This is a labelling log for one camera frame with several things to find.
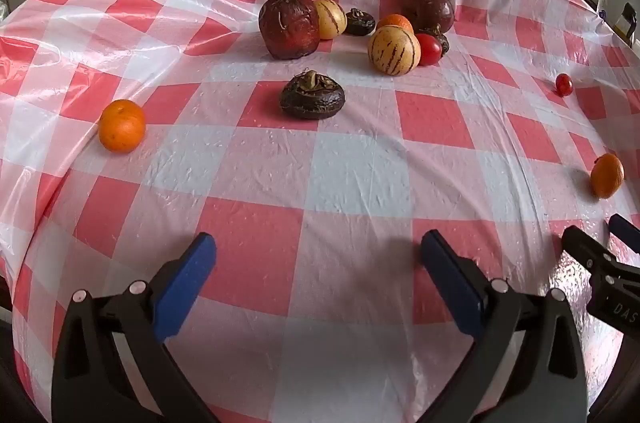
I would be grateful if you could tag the small orange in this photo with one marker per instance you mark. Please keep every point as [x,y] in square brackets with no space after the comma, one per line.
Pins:
[122,126]
[395,22]
[607,176]

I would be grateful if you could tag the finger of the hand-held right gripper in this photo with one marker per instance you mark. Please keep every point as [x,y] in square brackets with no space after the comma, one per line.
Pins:
[582,245]
[625,230]

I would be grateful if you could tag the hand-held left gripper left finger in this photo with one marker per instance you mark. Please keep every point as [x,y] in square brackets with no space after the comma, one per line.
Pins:
[187,283]

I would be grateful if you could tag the yellow striped pepino melon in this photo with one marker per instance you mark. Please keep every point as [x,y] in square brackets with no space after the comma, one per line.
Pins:
[331,19]
[394,51]

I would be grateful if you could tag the red white checkered tablecloth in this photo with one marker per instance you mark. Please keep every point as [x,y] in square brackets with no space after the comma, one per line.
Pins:
[350,183]

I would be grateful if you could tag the black yellow package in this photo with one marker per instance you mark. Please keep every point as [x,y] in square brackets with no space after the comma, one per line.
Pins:
[626,23]

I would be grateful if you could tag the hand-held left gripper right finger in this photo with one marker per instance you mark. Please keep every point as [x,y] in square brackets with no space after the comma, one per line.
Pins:
[450,283]

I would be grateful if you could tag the dark brown water chestnut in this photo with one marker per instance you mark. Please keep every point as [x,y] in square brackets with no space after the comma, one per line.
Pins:
[312,98]
[359,23]
[436,31]

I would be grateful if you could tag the red cherry tomato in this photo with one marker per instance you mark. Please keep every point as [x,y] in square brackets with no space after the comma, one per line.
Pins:
[564,85]
[431,51]

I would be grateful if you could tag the dark red pomegranate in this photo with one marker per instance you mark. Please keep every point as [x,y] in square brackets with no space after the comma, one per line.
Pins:
[289,25]
[430,8]

